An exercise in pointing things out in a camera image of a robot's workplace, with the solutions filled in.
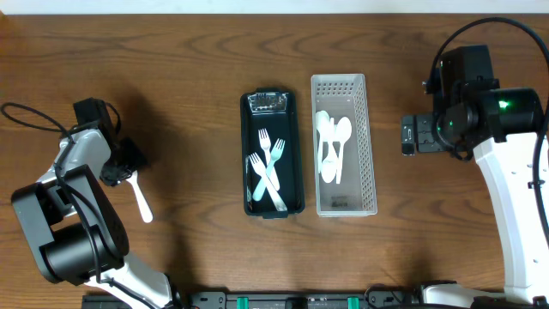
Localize white spoon long diagonal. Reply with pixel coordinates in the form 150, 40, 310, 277
335, 117, 353, 185

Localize clear plastic basket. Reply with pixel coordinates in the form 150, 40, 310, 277
311, 73, 377, 217

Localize white spoon bowl down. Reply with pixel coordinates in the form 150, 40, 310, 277
322, 118, 338, 184

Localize white spoon small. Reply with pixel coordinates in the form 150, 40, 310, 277
316, 111, 329, 172

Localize mint green plastic fork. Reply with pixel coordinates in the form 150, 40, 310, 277
252, 139, 285, 202

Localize white fork pointing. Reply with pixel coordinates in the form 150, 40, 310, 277
249, 153, 287, 212

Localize black plastic basket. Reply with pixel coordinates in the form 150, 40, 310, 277
240, 88, 305, 219

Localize white fork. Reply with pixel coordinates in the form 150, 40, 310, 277
258, 129, 280, 190

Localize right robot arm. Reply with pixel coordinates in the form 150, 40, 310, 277
401, 88, 548, 308

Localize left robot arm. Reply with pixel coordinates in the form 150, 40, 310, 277
11, 129, 183, 308

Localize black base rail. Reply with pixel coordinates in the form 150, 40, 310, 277
81, 281, 549, 309

